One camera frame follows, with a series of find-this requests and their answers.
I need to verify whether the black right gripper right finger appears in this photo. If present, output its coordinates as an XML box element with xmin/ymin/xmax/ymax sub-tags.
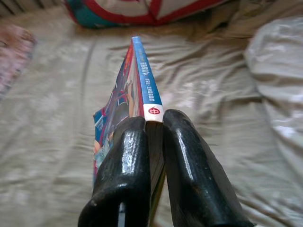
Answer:
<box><xmin>162</xmin><ymin>109</ymin><xmax>255</xmax><ymax>227</ymax></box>

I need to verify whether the red white blue bolster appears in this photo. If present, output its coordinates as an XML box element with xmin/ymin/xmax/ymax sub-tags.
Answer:
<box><xmin>63</xmin><ymin>0</ymin><xmax>228</xmax><ymax>30</ymax></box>

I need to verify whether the bed with beige floral sheet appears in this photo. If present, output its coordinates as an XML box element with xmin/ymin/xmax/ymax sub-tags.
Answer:
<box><xmin>0</xmin><ymin>0</ymin><xmax>303</xmax><ymax>227</ymax></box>

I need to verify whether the large beige floral pillow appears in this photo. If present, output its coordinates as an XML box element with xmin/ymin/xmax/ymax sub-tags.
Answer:
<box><xmin>243</xmin><ymin>16</ymin><xmax>303</xmax><ymax>166</ymax></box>

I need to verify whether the grey curtain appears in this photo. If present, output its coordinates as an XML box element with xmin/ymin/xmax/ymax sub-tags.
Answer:
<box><xmin>0</xmin><ymin>0</ymin><xmax>64</xmax><ymax>17</ymax></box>

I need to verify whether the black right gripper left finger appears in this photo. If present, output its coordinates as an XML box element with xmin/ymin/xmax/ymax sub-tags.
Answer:
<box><xmin>78</xmin><ymin>117</ymin><xmax>152</xmax><ymax>227</ymax></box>

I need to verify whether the pink cartoon bear blanket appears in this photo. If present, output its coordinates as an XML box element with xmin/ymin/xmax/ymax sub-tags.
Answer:
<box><xmin>0</xmin><ymin>23</ymin><xmax>38</xmax><ymax>100</ymax></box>

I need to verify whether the colourful illustrated book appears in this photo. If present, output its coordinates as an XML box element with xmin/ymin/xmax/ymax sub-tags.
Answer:
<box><xmin>92</xmin><ymin>36</ymin><xmax>166</xmax><ymax>227</ymax></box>

